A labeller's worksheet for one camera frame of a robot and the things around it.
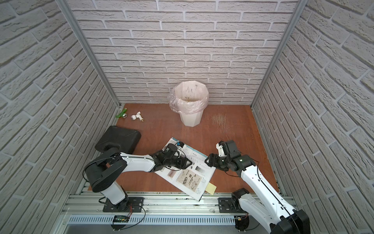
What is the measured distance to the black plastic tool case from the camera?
0.91m

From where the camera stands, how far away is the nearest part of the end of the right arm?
0.55 metres

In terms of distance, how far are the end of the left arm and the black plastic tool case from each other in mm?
298
